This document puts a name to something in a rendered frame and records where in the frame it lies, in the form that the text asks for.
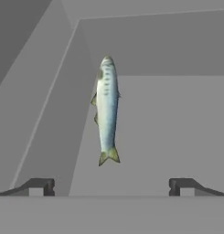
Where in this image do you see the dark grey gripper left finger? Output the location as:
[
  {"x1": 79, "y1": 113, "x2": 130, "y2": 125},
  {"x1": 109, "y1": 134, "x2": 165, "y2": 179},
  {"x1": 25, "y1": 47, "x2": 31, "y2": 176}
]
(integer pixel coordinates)
[{"x1": 0, "y1": 177, "x2": 56, "y2": 197}]

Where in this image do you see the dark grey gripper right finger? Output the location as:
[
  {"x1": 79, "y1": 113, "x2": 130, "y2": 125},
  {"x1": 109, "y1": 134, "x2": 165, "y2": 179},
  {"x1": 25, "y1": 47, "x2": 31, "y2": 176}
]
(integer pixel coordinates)
[{"x1": 168, "y1": 177, "x2": 224, "y2": 197}]

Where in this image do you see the silver blue fish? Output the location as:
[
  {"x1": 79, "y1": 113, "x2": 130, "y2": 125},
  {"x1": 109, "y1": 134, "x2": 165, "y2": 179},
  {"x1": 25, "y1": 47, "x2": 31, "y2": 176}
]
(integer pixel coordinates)
[{"x1": 91, "y1": 55, "x2": 122, "y2": 167}]

